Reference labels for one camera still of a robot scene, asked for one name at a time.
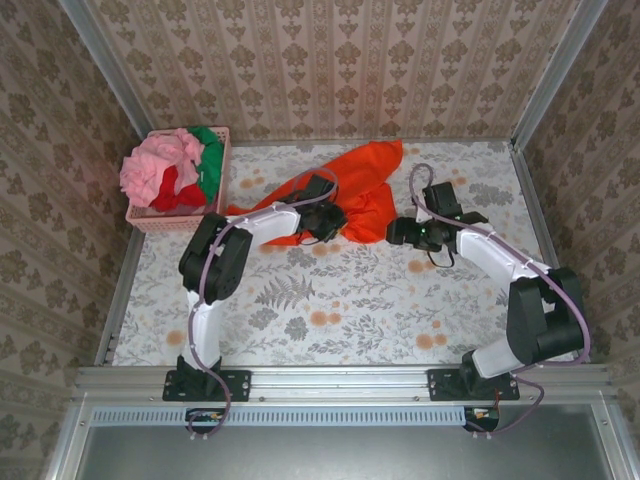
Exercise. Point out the green t-shirt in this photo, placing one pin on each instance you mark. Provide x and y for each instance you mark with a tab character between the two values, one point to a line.
210	165

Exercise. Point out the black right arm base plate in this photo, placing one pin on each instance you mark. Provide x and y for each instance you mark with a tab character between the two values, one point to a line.
440	387

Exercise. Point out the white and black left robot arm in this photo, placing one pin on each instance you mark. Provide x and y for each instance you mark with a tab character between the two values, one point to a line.
212	330

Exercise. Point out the aluminium mounting rail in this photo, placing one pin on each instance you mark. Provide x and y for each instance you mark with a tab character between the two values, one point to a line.
340	382

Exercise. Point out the aluminium frame post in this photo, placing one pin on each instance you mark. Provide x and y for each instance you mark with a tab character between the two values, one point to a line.
562	70
102	60

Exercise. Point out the pink t-shirt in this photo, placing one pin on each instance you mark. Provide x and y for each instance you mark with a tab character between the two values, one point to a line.
150	170

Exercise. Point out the aluminium table side rail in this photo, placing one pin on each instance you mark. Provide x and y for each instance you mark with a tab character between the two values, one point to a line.
107	345
531	200

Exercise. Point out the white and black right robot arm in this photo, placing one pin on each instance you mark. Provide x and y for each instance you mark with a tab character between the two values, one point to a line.
492	360

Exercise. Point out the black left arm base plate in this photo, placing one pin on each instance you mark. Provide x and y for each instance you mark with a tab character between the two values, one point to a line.
237	385

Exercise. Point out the orange t-shirt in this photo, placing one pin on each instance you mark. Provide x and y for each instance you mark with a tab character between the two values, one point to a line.
360	175

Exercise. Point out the pink plastic basket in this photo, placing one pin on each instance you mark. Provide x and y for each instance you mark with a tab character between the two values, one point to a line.
175	223

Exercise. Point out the red t-shirt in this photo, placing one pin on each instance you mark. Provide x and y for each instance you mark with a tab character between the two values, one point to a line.
172	192

